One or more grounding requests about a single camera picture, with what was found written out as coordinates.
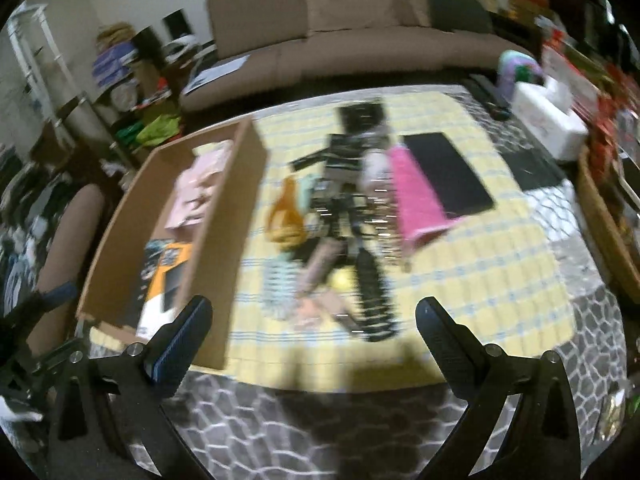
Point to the pink fuzzy pouch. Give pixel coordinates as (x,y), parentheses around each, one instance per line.
(417,200)

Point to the clear case with orange earplugs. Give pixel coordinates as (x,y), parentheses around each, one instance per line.
(312,317)

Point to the mint green brush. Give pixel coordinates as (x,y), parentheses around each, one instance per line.
(280,280)

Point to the beige sofa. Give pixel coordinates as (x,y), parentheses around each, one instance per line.
(350,25)

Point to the green cloth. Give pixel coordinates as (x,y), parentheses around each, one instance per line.
(150,132)

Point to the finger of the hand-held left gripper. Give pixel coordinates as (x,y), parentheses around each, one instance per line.
(55,300)

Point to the black rectangular stick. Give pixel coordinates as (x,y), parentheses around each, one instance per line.
(307,161)

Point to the dark sofa cushion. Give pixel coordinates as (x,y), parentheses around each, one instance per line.
(460,10)

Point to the white foam box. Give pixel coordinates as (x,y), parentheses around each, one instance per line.
(550,120)

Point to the black labelled packet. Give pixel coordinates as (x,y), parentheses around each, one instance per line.
(350,155)

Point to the cardboard box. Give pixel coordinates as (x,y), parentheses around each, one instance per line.
(225,260)

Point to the black flat rectangular pad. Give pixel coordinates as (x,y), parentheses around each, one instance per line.
(450,175)

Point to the grey giraffe-pattern blanket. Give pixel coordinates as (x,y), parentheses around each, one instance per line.
(300,435)

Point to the wicker basket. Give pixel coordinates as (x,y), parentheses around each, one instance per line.
(605,220)

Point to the stack of blue boxes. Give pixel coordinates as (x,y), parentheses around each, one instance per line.
(112,62)

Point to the clear packet with black contents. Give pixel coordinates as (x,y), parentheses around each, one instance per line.
(362,117)

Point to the white tube rack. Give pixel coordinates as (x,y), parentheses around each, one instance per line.
(35,60)

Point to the dark wooden chair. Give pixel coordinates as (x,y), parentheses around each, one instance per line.
(85,130)

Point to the purple and green object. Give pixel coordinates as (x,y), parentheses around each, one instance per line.
(520,67)

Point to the white headset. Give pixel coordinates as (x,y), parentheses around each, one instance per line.
(180,45)

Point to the beige cosmetic tube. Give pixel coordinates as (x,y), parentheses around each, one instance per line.
(325,265)

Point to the pile of red printed packages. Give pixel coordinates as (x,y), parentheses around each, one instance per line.
(600,105)

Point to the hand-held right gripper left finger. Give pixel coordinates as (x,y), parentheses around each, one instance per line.
(182,335)

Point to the yellow plaid cloth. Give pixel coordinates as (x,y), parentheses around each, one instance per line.
(475,285)

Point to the small yellow object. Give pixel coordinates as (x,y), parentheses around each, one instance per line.
(345,280)

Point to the white paper sheet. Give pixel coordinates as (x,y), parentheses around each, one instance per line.
(215,75)

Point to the pink box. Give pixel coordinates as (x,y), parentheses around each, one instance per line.
(197,190)

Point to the orange and white drive box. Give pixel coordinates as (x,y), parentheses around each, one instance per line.
(165,295)

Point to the pile of clothes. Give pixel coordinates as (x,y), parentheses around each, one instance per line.
(20,220)

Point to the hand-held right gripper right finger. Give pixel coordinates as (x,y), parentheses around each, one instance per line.
(442,340)

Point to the brown padded chair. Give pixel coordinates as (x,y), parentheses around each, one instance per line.
(70,260)

